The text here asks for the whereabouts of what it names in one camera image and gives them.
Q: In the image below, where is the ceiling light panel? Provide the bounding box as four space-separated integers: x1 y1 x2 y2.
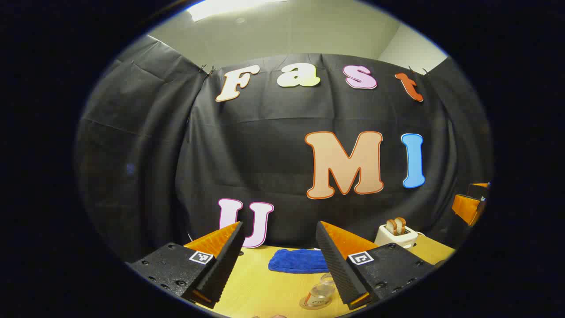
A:
188 0 287 22

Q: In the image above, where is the black backdrop cloth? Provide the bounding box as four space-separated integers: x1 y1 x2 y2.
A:
75 35 494 265

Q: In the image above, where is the white toaster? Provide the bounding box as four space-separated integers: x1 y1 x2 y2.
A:
374 223 419 250

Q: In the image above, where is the blue folded towel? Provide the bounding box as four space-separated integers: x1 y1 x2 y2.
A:
268 249 330 274

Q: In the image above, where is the clear water bottle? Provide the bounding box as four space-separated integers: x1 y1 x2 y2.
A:
305 273 339 306

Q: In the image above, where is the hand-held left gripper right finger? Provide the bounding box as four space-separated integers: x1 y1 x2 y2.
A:
315 221 437 310

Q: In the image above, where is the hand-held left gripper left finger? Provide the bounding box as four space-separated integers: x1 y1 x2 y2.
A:
128 221 246 310

